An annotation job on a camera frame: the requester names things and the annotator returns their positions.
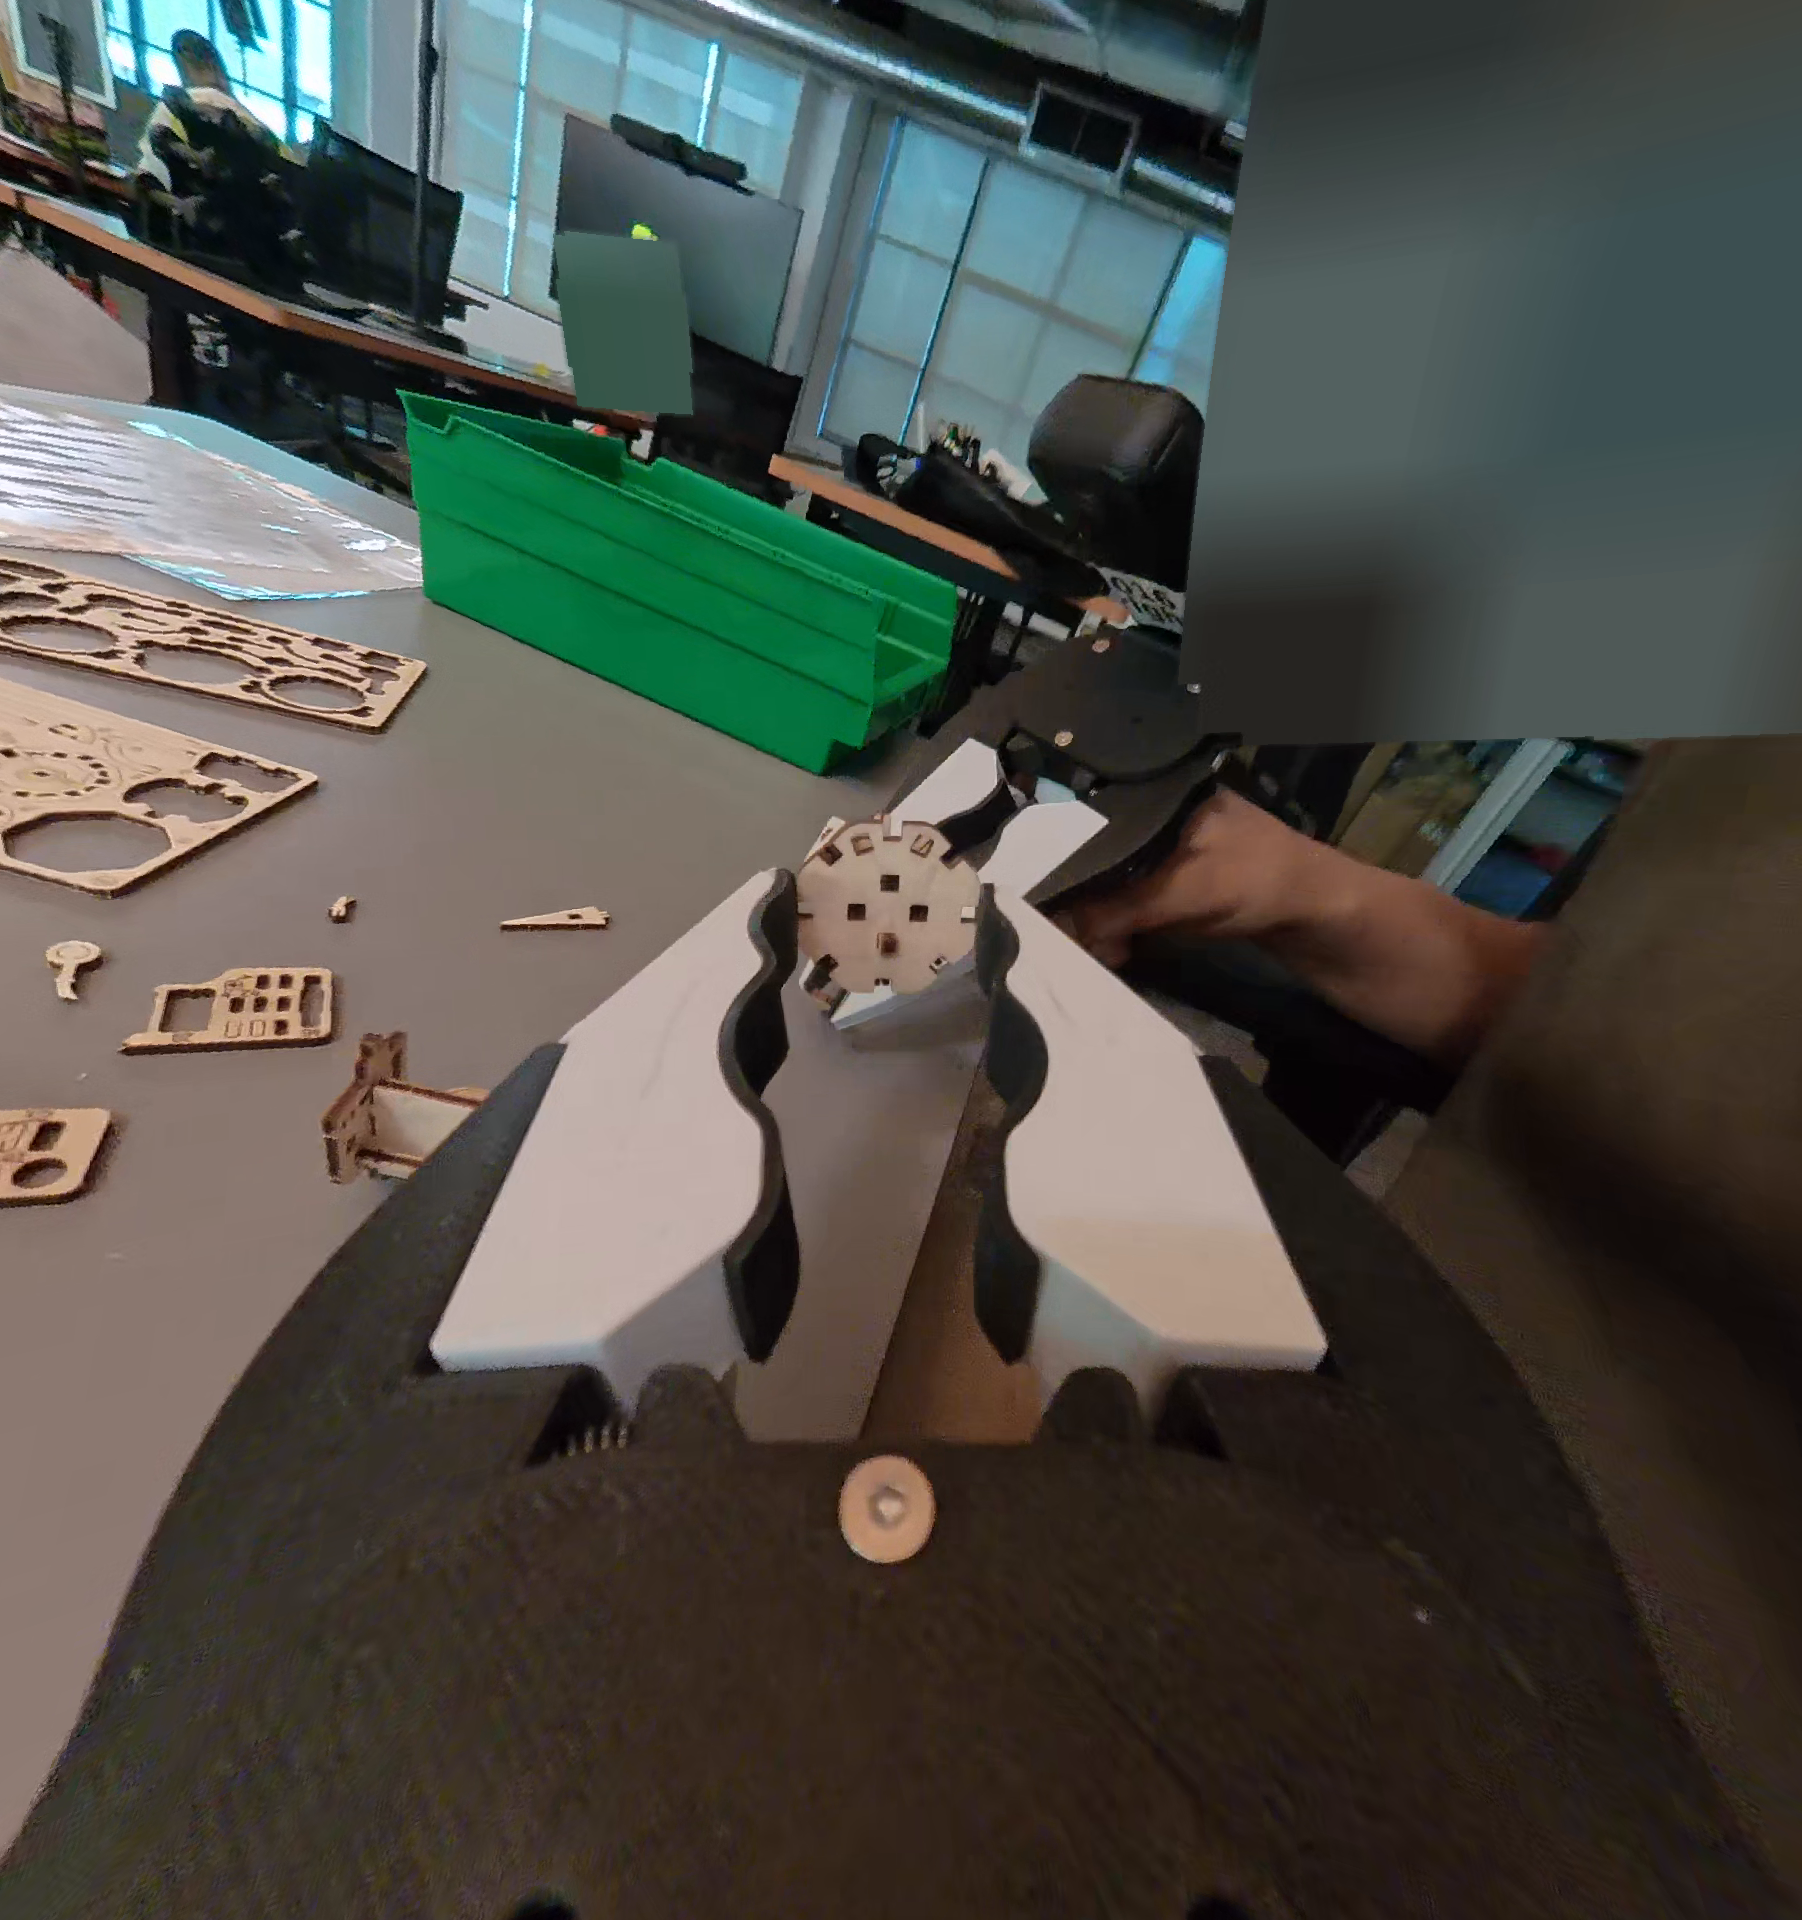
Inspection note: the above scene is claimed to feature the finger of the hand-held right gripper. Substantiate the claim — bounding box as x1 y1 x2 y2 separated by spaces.
973 792 1115 908
899 739 1015 863

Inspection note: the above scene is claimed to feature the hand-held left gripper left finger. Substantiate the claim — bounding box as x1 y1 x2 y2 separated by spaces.
431 870 804 1412

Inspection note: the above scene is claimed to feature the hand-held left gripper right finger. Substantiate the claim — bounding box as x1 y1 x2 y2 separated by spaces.
970 880 1333 1423

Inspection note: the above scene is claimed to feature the round wooden gear wheel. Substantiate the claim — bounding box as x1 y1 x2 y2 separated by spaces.
795 815 988 998

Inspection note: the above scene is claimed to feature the person's right forearm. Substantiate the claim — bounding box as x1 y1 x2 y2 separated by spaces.
1282 831 1551 1062

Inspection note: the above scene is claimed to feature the wooden side desk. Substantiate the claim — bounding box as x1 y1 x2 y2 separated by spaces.
770 453 1129 622

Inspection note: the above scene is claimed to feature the grey desk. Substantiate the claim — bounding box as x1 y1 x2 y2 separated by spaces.
0 374 1105 1920

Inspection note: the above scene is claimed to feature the long wooden background desk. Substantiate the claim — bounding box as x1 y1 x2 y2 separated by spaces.
0 168 649 435

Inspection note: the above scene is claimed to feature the person's right hand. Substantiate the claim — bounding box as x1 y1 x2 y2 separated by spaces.
1059 792 1304 975

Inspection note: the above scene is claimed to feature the black bag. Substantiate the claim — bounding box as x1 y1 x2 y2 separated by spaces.
856 431 1089 562

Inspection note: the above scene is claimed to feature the black office chair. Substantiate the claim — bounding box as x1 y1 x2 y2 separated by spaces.
1030 374 1206 593

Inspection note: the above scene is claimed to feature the green plastic bin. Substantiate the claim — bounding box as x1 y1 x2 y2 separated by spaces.
398 391 963 777

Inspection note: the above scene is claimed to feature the wooden fret with square holes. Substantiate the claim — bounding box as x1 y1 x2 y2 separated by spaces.
123 966 337 1055

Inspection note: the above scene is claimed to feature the large grid window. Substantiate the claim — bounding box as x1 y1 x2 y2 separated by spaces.
819 111 1231 445

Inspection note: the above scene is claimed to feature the small wooden parts card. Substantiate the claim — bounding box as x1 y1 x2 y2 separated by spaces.
0 1108 114 1210

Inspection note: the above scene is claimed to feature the wooden sheet with gear engraving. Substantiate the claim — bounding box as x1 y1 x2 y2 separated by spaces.
0 660 318 899

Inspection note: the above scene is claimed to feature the wooden sheet with round cutouts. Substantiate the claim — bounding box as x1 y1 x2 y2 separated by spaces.
0 552 428 735

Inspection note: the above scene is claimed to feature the large flat screen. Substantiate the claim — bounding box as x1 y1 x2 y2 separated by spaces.
554 114 807 407

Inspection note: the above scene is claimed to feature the black webcam bar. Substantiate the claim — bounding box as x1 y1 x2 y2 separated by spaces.
611 111 753 185

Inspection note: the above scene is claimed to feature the black computer monitor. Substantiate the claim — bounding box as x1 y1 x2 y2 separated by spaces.
301 127 467 324

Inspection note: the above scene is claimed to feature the large clear plastic sheet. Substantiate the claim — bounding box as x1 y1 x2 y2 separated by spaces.
0 374 426 603

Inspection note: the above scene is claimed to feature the wooden box frame assembly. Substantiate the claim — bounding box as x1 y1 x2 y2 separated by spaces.
320 1032 490 1187

